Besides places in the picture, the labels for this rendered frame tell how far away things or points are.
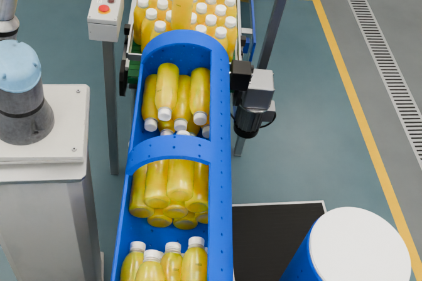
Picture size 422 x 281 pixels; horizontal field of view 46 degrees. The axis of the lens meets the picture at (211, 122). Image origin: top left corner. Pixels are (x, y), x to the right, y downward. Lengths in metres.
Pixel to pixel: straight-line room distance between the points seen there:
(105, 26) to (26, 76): 0.64
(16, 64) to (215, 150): 0.51
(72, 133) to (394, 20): 3.06
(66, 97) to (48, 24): 2.05
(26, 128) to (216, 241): 0.54
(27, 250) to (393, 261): 1.09
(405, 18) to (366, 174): 1.54
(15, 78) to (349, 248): 0.94
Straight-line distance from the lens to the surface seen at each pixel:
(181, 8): 1.68
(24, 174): 1.33
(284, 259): 2.36
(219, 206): 1.21
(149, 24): 1.82
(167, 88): 1.49
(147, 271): 1.19
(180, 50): 1.59
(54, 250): 1.72
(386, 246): 1.48
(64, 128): 1.36
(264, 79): 1.97
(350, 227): 1.47
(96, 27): 1.80
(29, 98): 1.25
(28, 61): 1.22
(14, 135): 1.32
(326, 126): 3.06
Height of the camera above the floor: 2.24
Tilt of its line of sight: 51 degrees down
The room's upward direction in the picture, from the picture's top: 11 degrees clockwise
